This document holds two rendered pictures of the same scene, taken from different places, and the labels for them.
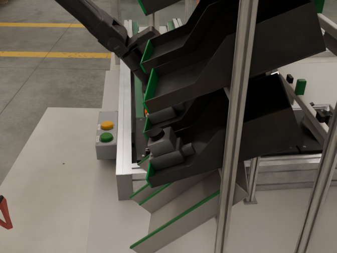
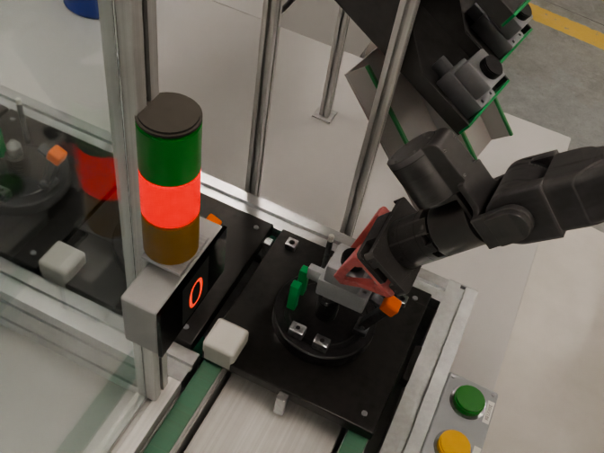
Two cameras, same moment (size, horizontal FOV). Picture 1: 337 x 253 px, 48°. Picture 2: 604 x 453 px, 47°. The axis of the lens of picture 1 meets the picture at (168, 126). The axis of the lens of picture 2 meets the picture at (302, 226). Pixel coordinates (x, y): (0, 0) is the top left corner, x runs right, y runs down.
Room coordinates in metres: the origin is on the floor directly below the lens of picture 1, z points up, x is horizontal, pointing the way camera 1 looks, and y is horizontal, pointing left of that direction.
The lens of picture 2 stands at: (1.53, 0.14, 1.76)
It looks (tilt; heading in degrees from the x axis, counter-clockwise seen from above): 49 degrees down; 202
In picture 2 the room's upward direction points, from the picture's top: 11 degrees clockwise
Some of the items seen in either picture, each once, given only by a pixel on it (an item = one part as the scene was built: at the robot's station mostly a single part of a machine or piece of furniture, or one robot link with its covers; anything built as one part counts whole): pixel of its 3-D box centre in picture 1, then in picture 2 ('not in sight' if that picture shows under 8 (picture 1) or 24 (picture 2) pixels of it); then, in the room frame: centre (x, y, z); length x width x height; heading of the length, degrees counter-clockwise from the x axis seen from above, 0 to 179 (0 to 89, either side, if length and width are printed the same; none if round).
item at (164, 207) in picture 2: not in sight; (170, 187); (1.21, -0.11, 1.33); 0.05 x 0.05 x 0.05
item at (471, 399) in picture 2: (106, 137); (467, 402); (1.00, 0.20, 0.96); 0.04 x 0.04 x 0.02
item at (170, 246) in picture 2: not in sight; (171, 226); (1.21, -0.11, 1.28); 0.05 x 0.05 x 0.05
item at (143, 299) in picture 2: not in sight; (170, 220); (1.21, -0.11, 1.29); 0.12 x 0.05 x 0.25; 5
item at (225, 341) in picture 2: not in sight; (225, 343); (1.11, -0.10, 0.97); 0.05 x 0.05 x 0.04; 5
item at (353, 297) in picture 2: not in sight; (341, 270); (1.01, -0.01, 1.09); 0.08 x 0.04 x 0.07; 95
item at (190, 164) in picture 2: not in sight; (169, 142); (1.21, -0.11, 1.38); 0.05 x 0.05 x 0.05
